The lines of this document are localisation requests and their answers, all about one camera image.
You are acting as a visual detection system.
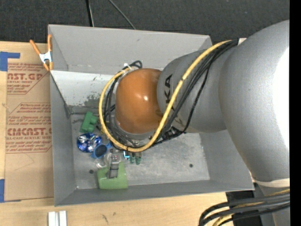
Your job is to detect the light green sponge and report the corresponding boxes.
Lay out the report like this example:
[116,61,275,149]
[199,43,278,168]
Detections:
[96,161,129,190]

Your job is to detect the clear glass thing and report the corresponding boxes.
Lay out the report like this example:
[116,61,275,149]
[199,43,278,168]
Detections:
[95,152,112,170]

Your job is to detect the blue sunglasses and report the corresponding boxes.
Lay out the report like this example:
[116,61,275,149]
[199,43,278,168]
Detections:
[93,142,114,159]

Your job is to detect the shiny blue foil packet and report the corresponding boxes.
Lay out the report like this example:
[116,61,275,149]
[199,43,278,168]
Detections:
[76,132,103,153]

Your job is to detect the dark green toy block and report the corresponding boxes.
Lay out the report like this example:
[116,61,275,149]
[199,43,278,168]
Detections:
[79,111,99,133]

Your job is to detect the grey metal bin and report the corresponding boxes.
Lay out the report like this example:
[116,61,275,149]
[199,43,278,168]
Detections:
[48,24,255,207]

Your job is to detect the brown cardboard board, red print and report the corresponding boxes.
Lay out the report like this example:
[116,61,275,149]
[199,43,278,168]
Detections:
[0,40,55,202]

